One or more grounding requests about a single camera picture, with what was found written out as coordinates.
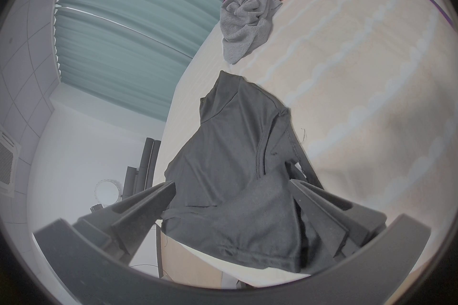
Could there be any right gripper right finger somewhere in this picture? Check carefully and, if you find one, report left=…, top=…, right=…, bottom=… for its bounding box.
left=289, top=178, right=388, bottom=258

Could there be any black T-shirt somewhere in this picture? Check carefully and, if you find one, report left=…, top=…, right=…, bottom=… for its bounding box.
left=161, top=70, right=346, bottom=274

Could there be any grey garment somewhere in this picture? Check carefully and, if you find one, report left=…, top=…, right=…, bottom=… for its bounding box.
left=219, top=0, right=283, bottom=65

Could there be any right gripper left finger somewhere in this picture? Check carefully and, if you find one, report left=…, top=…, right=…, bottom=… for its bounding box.
left=73, top=181, right=176, bottom=263

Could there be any round white mirror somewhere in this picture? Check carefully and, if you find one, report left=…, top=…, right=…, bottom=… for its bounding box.
left=94, top=179, right=121, bottom=205

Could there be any bed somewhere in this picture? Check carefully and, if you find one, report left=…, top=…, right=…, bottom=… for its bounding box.
left=156, top=0, right=458, bottom=288

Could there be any black chest of drawers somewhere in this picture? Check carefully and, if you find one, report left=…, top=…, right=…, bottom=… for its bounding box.
left=138, top=137, right=161, bottom=190

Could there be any white ceiling air vent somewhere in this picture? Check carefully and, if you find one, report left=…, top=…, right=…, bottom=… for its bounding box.
left=0, top=130, right=20, bottom=198

